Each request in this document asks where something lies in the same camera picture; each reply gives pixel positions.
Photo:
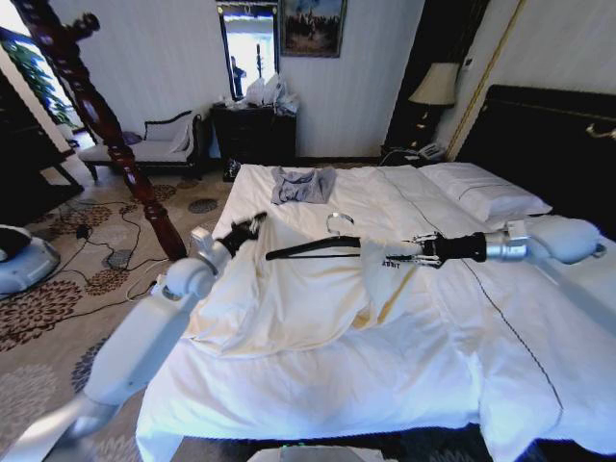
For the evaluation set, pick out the dark wooden headboard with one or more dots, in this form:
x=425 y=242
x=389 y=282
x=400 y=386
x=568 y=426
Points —
x=553 y=139

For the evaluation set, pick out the blue grey shirt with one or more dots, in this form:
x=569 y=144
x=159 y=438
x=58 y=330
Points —
x=300 y=185

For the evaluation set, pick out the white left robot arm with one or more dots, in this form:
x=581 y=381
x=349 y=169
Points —
x=139 y=337

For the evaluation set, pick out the white plastic bags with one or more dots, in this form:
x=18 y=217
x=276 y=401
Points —
x=274 y=94

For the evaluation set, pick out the black power adapter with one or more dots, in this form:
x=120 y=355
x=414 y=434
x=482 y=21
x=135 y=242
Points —
x=83 y=232

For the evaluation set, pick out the dark framed wall mirror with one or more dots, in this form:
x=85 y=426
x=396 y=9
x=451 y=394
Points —
x=250 y=43

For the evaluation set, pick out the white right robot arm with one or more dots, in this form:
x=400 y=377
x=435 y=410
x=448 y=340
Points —
x=558 y=240

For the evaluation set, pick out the white desk telephone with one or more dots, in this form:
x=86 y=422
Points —
x=431 y=151

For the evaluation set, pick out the white chaise longue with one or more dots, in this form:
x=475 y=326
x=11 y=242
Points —
x=154 y=144

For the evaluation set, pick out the cream white garment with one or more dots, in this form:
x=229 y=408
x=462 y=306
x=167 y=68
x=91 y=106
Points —
x=289 y=293

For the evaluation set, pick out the person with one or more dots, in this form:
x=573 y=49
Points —
x=237 y=77

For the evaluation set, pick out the white pillow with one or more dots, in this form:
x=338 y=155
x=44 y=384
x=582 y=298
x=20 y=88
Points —
x=486 y=190

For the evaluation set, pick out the gold wall trim strip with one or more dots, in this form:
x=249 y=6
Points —
x=486 y=72

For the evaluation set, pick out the cream shade table lamp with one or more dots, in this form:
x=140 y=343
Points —
x=435 y=86

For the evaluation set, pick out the green potted plant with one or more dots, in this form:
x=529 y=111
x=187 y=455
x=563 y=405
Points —
x=33 y=77

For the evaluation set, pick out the red wooden coat stand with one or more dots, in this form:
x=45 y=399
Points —
x=101 y=120

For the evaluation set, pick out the white bed duvet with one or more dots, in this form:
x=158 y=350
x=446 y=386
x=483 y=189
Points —
x=366 y=375

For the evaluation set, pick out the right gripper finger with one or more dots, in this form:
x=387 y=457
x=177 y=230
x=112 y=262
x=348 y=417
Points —
x=414 y=261
x=420 y=238

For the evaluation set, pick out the patterned floral rug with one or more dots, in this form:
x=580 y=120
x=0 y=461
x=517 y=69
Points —
x=53 y=308

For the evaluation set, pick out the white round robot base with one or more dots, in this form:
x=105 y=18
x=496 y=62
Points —
x=24 y=264

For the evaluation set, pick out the purple cushion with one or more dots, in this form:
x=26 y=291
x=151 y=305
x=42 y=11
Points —
x=131 y=138

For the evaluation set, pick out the dark wooden dresser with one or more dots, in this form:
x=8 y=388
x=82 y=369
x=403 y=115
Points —
x=254 y=135

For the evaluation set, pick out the black clothes hanger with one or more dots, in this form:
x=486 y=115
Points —
x=308 y=250

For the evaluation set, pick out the framed painting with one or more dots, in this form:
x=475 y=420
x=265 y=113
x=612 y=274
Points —
x=313 y=26

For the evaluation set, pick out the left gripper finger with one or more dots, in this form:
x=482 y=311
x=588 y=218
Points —
x=256 y=218
x=255 y=231

